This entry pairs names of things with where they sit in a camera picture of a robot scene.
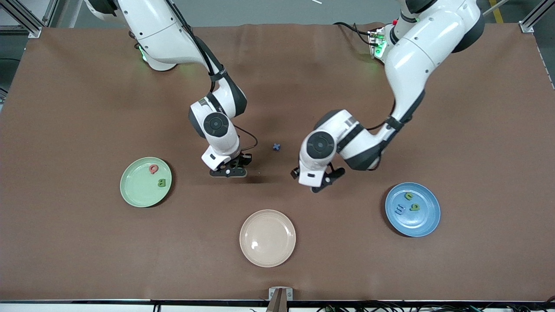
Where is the beige plate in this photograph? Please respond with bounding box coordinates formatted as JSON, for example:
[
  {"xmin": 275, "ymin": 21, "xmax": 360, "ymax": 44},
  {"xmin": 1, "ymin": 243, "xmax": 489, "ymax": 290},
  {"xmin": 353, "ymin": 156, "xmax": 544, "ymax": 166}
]
[{"xmin": 239, "ymin": 209, "xmax": 297, "ymax": 268}]

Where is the green plate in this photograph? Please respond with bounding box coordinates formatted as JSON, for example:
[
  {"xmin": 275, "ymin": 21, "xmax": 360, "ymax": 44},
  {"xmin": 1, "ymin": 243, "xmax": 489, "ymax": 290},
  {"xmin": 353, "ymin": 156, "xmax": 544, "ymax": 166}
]
[{"xmin": 120, "ymin": 156, "xmax": 173, "ymax": 208}]

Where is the blue plate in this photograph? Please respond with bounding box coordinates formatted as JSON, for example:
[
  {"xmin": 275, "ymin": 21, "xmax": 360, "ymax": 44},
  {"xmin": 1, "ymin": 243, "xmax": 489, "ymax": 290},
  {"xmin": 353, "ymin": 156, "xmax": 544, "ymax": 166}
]
[{"xmin": 385, "ymin": 182, "xmax": 441, "ymax": 237}]

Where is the brown table cloth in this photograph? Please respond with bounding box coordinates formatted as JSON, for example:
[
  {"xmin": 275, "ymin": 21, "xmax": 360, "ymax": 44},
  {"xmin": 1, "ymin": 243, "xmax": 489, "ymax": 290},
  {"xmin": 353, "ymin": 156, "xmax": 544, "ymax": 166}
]
[{"xmin": 0, "ymin": 23, "xmax": 555, "ymax": 302}]

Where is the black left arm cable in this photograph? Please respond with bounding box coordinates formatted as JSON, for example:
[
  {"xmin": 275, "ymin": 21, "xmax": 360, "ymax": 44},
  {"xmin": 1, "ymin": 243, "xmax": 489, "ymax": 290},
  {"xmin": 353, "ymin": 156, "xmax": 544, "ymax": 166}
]
[{"xmin": 366, "ymin": 89, "xmax": 425, "ymax": 150}]

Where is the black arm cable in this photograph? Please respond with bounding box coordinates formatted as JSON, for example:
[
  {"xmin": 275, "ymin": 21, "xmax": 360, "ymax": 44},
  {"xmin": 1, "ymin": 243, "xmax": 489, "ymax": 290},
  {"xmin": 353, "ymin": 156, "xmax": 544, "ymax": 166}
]
[
  {"xmin": 366, "ymin": 89, "xmax": 425, "ymax": 150},
  {"xmin": 165, "ymin": 0, "xmax": 258, "ymax": 152}
]

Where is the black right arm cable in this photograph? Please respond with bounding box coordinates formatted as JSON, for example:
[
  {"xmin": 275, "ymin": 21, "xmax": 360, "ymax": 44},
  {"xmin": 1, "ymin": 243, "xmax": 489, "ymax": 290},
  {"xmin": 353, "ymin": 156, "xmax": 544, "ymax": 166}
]
[{"xmin": 165, "ymin": 0, "xmax": 258, "ymax": 152}]

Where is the grey metal bracket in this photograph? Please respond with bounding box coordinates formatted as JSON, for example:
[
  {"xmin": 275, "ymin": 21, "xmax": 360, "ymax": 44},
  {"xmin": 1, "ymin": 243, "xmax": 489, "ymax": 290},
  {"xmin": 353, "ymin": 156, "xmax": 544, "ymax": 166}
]
[{"xmin": 268, "ymin": 287, "xmax": 294, "ymax": 301}]

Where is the brown camera post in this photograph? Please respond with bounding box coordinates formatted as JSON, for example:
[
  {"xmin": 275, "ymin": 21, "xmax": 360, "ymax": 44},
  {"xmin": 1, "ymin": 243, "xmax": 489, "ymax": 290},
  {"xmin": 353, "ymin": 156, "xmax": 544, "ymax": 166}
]
[{"xmin": 265, "ymin": 289, "xmax": 288, "ymax": 312}]

